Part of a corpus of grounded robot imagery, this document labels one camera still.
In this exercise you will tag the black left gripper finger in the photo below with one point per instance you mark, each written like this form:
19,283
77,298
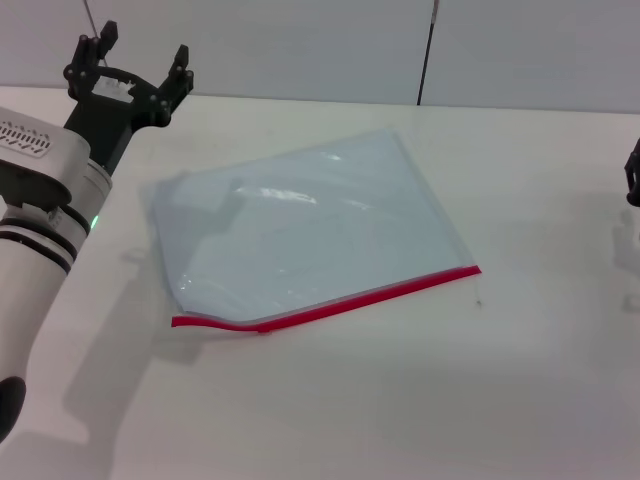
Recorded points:
177,82
87,55

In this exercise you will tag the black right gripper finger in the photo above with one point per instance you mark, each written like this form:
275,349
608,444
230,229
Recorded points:
636,170

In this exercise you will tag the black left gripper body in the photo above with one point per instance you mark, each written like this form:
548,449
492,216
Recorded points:
107,120

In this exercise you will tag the red zipper slider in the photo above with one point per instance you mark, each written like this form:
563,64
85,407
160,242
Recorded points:
266,330

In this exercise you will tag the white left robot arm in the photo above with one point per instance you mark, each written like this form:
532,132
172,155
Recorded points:
30,310

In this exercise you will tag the clear document bag red zipper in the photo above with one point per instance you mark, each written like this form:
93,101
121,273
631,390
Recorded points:
300,225

